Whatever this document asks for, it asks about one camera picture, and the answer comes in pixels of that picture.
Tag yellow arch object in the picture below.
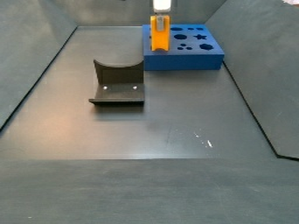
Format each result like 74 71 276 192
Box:
150 15 170 51

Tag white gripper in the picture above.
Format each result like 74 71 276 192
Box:
153 0 172 32

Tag blue foam shape-sorter block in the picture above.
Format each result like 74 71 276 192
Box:
142 24 224 71

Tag black arch holder stand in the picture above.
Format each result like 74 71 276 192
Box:
88 60 145 105

